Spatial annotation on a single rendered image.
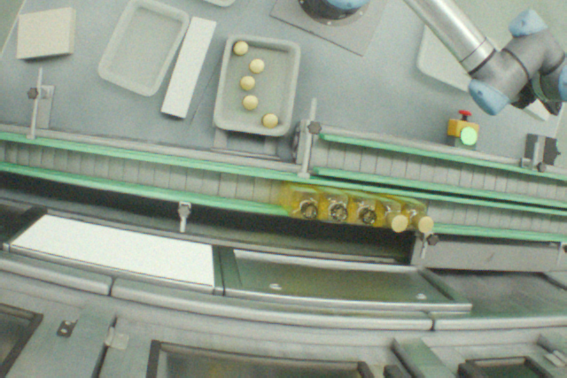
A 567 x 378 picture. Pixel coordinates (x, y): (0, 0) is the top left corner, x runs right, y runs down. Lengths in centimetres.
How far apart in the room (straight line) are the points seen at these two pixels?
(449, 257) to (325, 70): 56
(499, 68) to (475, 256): 74
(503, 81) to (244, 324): 58
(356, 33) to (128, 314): 97
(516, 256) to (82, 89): 124
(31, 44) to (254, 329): 96
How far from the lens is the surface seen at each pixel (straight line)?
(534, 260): 181
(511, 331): 120
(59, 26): 162
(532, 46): 112
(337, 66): 167
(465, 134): 167
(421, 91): 173
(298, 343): 104
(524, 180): 174
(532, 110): 147
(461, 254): 169
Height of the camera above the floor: 239
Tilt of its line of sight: 81 degrees down
